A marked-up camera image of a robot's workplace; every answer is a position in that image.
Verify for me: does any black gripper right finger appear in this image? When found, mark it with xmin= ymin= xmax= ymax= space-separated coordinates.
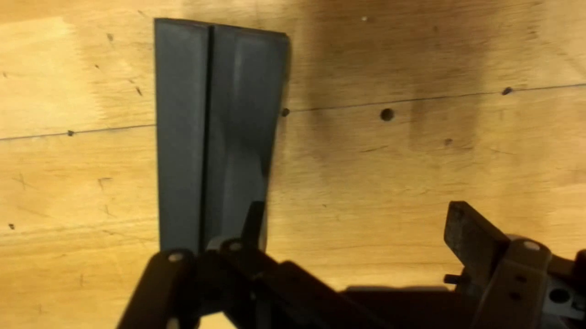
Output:
xmin=442 ymin=199 xmax=586 ymax=329

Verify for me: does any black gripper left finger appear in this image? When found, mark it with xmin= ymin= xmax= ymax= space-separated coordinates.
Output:
xmin=116 ymin=199 xmax=368 ymax=329

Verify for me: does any black grooved plastic rail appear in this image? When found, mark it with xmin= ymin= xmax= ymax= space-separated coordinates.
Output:
xmin=152 ymin=17 xmax=293 ymax=256

